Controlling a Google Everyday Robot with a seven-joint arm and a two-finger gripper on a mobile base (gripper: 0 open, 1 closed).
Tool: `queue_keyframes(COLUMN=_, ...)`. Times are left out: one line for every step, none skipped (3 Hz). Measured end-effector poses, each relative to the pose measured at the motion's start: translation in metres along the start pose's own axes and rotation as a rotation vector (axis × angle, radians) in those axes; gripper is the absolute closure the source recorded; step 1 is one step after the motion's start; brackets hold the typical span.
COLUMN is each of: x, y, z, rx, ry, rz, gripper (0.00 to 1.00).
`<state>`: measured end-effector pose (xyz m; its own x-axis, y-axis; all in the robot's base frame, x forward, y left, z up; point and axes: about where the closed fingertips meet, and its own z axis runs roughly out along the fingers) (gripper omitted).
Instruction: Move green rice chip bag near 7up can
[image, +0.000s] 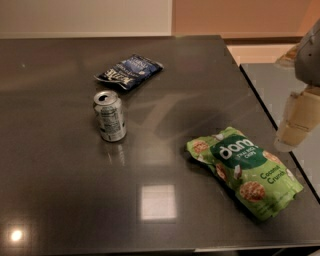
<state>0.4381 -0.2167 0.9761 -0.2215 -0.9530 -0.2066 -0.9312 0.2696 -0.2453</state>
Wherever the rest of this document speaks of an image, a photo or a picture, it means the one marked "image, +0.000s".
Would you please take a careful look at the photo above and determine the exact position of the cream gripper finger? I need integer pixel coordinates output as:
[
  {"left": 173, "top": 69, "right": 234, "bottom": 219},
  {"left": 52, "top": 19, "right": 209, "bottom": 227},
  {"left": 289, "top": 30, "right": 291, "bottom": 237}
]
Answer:
[{"left": 274, "top": 85, "right": 320, "bottom": 152}]

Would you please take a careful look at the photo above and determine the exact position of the green rice chip bag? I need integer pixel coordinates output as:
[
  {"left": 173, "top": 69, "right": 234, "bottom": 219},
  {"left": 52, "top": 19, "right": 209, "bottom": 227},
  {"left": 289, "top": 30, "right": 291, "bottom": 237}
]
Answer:
[{"left": 186, "top": 127, "right": 303, "bottom": 221}]

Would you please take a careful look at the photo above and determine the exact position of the blue chip bag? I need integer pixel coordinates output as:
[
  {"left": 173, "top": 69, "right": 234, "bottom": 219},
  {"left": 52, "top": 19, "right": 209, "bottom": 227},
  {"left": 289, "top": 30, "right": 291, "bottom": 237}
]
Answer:
[{"left": 95, "top": 54, "right": 163, "bottom": 90}]

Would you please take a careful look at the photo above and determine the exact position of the silver 7up can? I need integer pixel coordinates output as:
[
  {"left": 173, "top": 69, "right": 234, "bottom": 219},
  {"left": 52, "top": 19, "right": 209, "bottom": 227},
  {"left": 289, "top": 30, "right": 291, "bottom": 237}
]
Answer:
[{"left": 93, "top": 90, "right": 127, "bottom": 142}]

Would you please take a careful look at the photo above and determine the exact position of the grey side table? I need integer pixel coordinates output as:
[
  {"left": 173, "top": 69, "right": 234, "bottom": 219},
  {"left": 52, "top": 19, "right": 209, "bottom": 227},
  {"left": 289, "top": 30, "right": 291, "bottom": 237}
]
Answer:
[{"left": 239, "top": 63, "right": 320, "bottom": 200}]

